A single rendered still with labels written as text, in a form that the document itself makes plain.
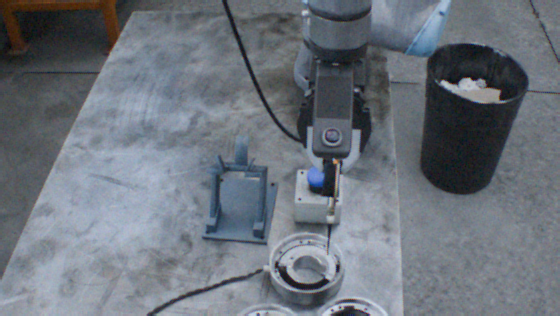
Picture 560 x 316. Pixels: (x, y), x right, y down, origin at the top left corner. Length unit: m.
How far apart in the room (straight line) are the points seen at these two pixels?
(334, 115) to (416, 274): 1.25
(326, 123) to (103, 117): 0.59
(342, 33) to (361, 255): 0.36
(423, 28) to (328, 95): 0.37
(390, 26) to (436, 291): 1.02
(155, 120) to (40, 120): 1.49
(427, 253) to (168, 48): 1.06
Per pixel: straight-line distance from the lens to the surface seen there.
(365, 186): 1.02
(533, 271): 2.03
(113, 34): 2.87
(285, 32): 1.39
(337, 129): 0.72
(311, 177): 0.93
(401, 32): 1.08
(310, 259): 0.89
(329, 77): 0.74
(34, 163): 2.42
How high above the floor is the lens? 1.53
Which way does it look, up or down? 43 degrees down
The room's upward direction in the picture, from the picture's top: 1 degrees counter-clockwise
